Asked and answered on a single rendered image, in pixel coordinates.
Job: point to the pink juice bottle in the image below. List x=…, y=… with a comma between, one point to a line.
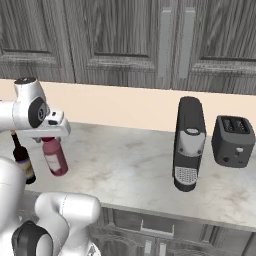
x=56, y=159

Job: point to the grey wood cupboard door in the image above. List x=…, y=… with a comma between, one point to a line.
x=33, y=36
x=226, y=43
x=116, y=40

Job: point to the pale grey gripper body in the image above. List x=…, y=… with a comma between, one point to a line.
x=50, y=131

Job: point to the black and grey coffee machine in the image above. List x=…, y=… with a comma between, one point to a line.
x=188, y=140

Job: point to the dark grey toaster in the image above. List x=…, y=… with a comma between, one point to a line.
x=233, y=141

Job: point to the dark wine bottle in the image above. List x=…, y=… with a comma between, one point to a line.
x=22, y=158

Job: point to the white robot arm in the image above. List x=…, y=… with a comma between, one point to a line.
x=23, y=113

